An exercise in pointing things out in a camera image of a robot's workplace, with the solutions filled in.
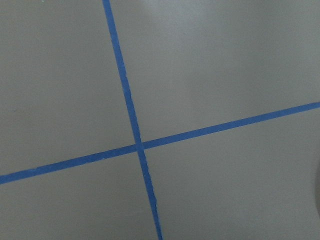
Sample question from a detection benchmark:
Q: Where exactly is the pink plate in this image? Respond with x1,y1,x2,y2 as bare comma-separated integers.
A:
314,164,320,214

